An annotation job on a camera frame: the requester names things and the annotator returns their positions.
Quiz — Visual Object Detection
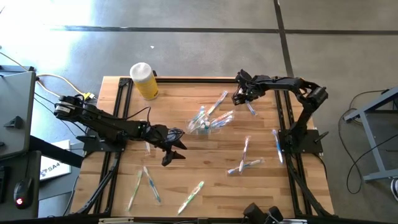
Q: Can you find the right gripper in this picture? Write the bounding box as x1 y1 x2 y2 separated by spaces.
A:
231 68 267 106

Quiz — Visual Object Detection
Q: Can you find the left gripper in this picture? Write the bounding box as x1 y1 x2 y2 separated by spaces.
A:
141 123 188 167

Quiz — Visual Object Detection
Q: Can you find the clear acrylic organizer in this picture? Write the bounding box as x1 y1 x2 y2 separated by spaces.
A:
186 119 233 137

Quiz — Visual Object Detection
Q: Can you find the wrapped purple toothbrush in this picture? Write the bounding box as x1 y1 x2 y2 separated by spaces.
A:
238 135 252 174

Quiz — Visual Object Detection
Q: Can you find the yellow wipes canister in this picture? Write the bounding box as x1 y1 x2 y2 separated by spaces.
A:
129 62 160 101

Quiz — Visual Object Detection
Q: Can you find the black rounded object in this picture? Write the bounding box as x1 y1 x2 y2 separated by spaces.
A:
242 202 284 224

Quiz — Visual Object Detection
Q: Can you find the black diagonal bar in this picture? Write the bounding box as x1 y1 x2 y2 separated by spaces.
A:
29 135 85 169

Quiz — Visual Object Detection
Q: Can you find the white printed box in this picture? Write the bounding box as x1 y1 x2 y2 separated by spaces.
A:
39 139 72 182

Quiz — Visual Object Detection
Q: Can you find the black computer mouse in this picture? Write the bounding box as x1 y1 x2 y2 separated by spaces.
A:
13 177 34 210

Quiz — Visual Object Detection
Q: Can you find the grey desk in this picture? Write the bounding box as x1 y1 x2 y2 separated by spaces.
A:
0 64 43 222

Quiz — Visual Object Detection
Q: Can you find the person's shoe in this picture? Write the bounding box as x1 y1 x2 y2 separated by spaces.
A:
390 177 398 202

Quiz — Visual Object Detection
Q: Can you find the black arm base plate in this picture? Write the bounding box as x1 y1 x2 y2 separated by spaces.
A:
76 127 128 153
278 129 330 156

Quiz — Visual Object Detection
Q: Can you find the yellow cable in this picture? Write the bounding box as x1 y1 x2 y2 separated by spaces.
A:
0 51 94 98

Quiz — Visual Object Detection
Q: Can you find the grey metal cart frame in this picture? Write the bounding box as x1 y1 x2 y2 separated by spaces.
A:
343 86 398 183

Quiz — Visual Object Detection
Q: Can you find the black desk bracket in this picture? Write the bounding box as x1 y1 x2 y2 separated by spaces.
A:
3 115 24 129

